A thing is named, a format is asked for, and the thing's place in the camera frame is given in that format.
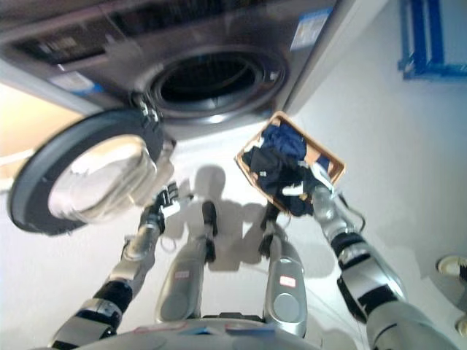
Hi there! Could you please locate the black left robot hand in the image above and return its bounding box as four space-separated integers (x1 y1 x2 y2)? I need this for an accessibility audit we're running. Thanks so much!
155 182 195 219

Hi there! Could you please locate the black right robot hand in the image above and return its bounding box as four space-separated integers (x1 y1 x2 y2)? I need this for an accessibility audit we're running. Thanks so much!
282 160 337 200

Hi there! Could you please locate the dark navy clothes pile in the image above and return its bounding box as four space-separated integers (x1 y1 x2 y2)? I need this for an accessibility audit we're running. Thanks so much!
241 122 317 217

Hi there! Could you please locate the tan laundry basket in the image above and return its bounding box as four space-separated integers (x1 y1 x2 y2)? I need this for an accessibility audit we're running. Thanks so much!
233 110 346 212

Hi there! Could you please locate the round washing machine door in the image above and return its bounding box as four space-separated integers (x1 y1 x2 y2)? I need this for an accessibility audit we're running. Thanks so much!
7 95 177 237

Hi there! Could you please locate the dark grey washing machine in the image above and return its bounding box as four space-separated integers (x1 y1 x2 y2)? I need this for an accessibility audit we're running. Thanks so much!
0 0 369 141

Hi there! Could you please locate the grey robot torso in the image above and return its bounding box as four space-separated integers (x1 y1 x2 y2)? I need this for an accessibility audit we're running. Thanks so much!
96 313 298 350

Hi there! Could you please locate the blue metal rack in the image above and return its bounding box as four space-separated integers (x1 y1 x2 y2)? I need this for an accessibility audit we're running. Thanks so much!
397 0 467 79

